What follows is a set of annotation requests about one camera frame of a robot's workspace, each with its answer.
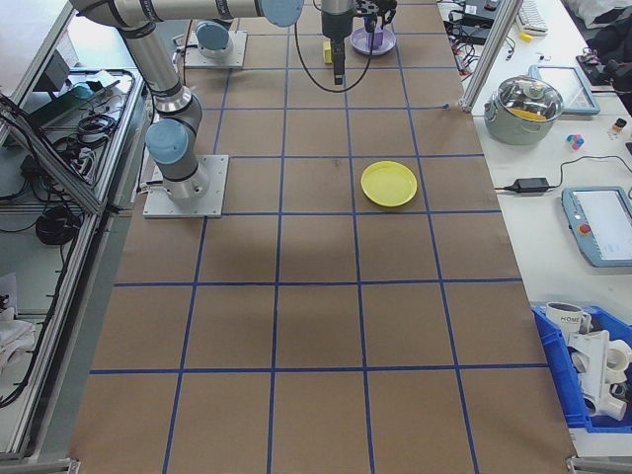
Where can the yellow foam block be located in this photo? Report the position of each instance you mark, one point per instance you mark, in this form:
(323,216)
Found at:
(327,52)

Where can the purple foam block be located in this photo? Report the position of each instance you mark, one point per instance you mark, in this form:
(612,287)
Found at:
(376,40)

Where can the purple plastic plate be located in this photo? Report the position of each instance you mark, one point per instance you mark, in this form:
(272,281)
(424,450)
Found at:
(358,44)

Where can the black power adapter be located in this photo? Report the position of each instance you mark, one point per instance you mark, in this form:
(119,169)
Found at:
(532,184)
(476,30)

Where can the black laptop red logo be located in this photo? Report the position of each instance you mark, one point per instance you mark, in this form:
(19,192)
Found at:
(479,9)

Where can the yellow plastic plate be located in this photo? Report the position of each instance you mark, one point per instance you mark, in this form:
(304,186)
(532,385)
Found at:
(388,183)

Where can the small yellow toy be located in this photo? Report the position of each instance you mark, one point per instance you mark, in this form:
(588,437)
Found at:
(527,35)

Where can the white keyboard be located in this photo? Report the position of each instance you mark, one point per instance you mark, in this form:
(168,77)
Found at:
(533,17)

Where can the glass pot lid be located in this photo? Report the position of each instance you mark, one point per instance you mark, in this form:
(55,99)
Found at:
(513,94)

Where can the steel cooking pot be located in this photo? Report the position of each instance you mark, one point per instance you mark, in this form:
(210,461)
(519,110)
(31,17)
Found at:
(513,131)

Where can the yellow plastic piece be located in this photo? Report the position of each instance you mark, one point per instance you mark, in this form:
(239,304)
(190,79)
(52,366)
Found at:
(528,114)

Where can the blue grey teach pendant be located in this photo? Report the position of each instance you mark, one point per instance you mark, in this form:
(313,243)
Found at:
(568,89)
(607,227)

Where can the small multicolour cube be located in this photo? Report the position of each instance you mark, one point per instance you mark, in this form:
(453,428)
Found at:
(575,140)

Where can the black bag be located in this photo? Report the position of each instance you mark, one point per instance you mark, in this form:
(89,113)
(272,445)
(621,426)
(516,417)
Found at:
(612,44)

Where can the small bottle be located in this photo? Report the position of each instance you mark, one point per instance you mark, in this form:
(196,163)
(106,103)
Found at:
(618,126)

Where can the teal flat device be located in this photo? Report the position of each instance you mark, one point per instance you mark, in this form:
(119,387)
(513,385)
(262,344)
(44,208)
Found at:
(74,94)

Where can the grey box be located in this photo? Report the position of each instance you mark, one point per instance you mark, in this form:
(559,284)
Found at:
(52,74)

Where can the white printed mug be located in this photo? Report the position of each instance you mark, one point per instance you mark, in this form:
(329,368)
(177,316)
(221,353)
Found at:
(563,318)

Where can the blue plastic bin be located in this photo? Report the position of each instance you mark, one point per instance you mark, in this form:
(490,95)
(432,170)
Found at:
(553,355)

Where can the white plastic pipe fitting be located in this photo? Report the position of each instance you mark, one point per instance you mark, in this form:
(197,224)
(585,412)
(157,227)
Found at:
(597,365)

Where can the white cloth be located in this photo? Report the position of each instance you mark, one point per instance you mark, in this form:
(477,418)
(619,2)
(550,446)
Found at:
(15,331)

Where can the aluminium corner bar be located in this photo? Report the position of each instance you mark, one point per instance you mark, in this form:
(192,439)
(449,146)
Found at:
(600,465)
(34,465)

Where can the white square base plate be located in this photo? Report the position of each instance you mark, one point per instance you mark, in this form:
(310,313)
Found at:
(237,54)
(212,197)

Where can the aluminium profile post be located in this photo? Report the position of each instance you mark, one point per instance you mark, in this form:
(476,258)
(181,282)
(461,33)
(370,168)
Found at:
(488,54)

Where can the metal bar frame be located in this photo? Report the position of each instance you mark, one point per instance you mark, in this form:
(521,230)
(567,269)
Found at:
(69,296)

